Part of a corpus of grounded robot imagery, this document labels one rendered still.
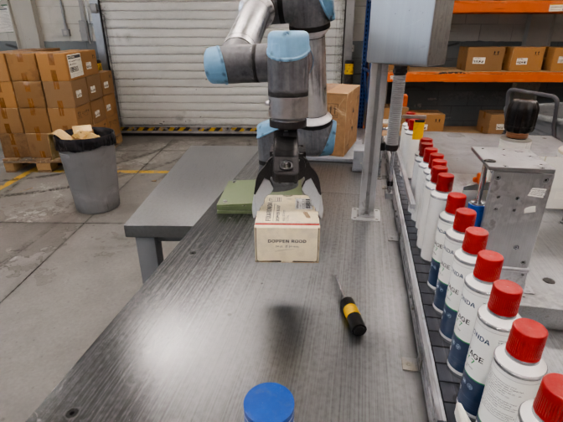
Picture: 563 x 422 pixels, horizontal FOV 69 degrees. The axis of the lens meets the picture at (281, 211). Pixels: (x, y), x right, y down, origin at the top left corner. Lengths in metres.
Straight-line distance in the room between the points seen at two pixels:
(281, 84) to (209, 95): 4.96
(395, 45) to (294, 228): 0.55
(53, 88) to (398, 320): 4.17
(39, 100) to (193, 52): 1.96
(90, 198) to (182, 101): 2.61
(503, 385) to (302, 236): 0.41
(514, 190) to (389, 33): 0.49
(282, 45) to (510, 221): 0.52
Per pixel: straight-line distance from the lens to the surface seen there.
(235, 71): 0.87
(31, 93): 4.76
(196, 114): 5.77
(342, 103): 1.78
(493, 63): 5.42
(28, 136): 4.90
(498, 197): 0.85
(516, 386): 0.53
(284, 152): 0.74
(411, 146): 1.48
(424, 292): 0.89
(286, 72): 0.75
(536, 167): 0.85
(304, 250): 0.78
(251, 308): 0.89
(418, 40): 1.07
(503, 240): 0.89
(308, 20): 1.21
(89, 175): 3.47
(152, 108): 5.92
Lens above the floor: 1.37
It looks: 24 degrees down
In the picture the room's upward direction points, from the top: straight up
